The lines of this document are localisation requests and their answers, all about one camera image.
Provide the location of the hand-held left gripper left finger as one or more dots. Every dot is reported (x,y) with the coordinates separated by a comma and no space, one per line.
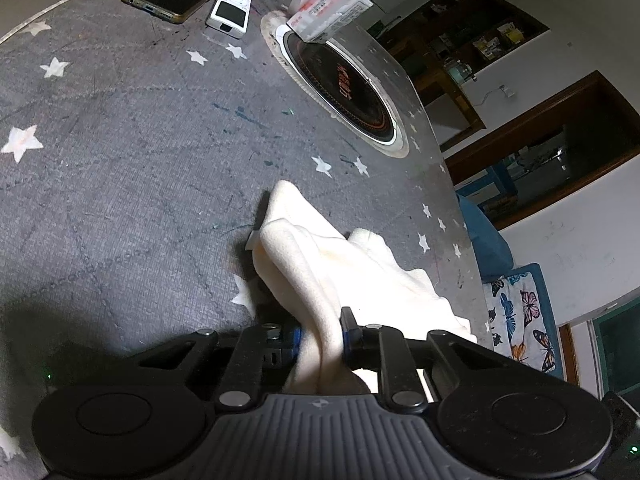
(296,345)

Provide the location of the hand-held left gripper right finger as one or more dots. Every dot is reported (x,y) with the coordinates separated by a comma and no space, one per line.
(350,345)

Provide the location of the white cloth towel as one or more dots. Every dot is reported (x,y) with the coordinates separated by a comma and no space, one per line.
(320,270)

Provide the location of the butterfly print cushion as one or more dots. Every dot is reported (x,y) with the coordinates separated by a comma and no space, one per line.
(525,320)

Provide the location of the blue cloth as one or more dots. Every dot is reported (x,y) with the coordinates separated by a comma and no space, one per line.
(487,245)

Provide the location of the grey star tablecloth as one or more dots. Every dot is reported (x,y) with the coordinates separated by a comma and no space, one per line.
(125,160)

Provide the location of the built-in induction cooker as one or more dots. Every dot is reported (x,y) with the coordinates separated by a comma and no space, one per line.
(345,85)

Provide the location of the tissue pack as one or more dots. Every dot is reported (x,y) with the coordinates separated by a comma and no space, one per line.
(330,7)

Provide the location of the white remote control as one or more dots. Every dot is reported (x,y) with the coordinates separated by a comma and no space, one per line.
(230,10)

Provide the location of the wooden door frame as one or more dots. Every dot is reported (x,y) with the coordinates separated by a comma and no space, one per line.
(530,130)

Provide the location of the wooden wall shelf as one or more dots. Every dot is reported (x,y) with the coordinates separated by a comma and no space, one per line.
(450,60)

